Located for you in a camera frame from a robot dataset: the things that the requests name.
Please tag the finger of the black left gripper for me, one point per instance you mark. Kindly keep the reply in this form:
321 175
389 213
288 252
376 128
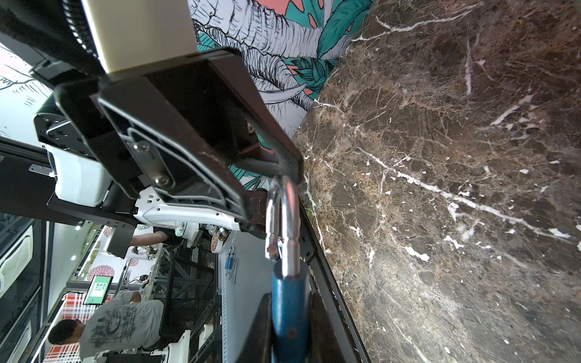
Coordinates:
179 126

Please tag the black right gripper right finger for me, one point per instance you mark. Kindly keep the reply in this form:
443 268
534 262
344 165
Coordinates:
324 346

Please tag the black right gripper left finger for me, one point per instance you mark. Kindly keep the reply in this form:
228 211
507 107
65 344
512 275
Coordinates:
258 345

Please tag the blue padlock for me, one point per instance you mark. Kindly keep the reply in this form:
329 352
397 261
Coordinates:
290 294

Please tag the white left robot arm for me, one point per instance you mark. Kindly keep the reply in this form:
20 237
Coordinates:
60 31

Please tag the person in grey shirt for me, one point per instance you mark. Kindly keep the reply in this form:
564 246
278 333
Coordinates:
124 322

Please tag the green lit screen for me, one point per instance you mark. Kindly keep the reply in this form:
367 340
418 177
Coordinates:
98 290

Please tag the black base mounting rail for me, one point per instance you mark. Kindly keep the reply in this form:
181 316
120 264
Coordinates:
341 320

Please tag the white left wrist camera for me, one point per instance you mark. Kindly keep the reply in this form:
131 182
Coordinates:
132 33

